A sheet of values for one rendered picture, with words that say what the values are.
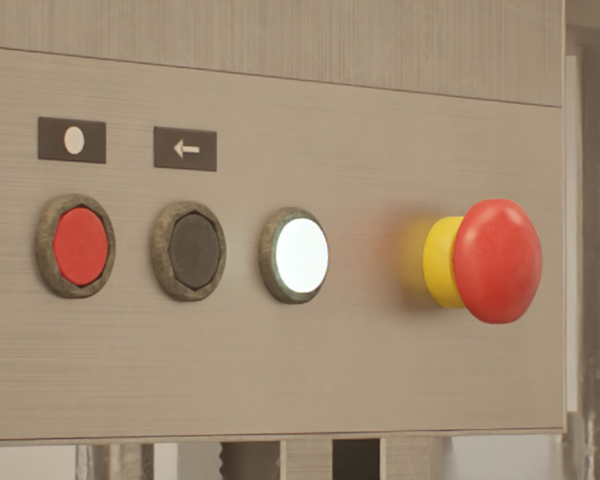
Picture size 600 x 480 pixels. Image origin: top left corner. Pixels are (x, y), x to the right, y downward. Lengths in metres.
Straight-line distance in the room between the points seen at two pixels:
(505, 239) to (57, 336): 0.18
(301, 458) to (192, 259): 0.29
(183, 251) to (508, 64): 0.18
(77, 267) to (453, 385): 0.18
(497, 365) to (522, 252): 0.05
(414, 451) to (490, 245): 0.27
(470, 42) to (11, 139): 0.22
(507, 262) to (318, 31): 0.10
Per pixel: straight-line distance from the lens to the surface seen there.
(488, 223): 1.06
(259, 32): 1.01
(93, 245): 0.95
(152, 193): 0.97
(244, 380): 1.00
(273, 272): 1.00
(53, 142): 0.94
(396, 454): 1.30
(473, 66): 1.09
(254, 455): 1.13
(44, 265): 0.93
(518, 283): 1.06
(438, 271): 1.06
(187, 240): 0.98
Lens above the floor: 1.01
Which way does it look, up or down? 2 degrees up
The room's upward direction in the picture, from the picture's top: straight up
